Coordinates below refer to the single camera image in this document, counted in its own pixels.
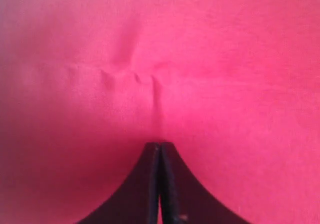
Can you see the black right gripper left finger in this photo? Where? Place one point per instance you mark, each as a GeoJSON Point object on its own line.
{"type": "Point", "coordinates": [136, 200]}

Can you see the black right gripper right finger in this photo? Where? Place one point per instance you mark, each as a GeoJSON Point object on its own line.
{"type": "Point", "coordinates": [183, 198]}

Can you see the red tablecloth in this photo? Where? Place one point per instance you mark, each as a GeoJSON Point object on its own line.
{"type": "Point", "coordinates": [234, 84]}

